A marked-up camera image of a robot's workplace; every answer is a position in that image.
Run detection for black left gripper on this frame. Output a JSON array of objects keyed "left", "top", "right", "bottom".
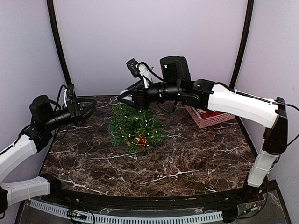
[{"left": 43, "top": 98, "right": 97, "bottom": 131}]

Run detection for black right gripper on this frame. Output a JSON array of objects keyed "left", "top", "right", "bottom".
[{"left": 117, "top": 79, "right": 182, "bottom": 110}]

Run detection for small green christmas tree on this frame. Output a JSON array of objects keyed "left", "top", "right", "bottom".
[{"left": 109, "top": 104, "right": 164, "bottom": 152}]

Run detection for white fairy light string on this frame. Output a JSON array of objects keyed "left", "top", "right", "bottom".
[{"left": 112, "top": 107, "right": 162, "bottom": 152}]

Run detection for red gold drum ornament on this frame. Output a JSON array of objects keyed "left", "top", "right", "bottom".
[{"left": 134, "top": 135, "right": 147, "bottom": 147}]

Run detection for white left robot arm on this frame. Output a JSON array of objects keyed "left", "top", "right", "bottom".
[{"left": 0, "top": 95, "right": 96, "bottom": 213}]

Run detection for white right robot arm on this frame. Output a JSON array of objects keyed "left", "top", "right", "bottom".
[{"left": 117, "top": 56, "right": 288, "bottom": 203}]

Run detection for pink plastic basket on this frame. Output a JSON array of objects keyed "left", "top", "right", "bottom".
[{"left": 185, "top": 106, "right": 235, "bottom": 128}]

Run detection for red ornaments in basket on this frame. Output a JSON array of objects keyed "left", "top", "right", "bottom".
[{"left": 200, "top": 110, "right": 222, "bottom": 119}]

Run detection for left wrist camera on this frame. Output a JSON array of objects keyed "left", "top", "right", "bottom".
[{"left": 63, "top": 84, "right": 75, "bottom": 112}]

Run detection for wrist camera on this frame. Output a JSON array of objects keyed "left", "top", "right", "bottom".
[
  {"left": 126, "top": 58, "right": 153, "bottom": 89},
  {"left": 63, "top": 84, "right": 75, "bottom": 112}
]

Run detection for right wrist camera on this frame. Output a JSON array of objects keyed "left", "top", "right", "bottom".
[{"left": 126, "top": 58, "right": 153, "bottom": 89}]

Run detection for white perforated cable tray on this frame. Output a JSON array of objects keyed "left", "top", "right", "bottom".
[{"left": 29, "top": 200, "right": 224, "bottom": 224}]

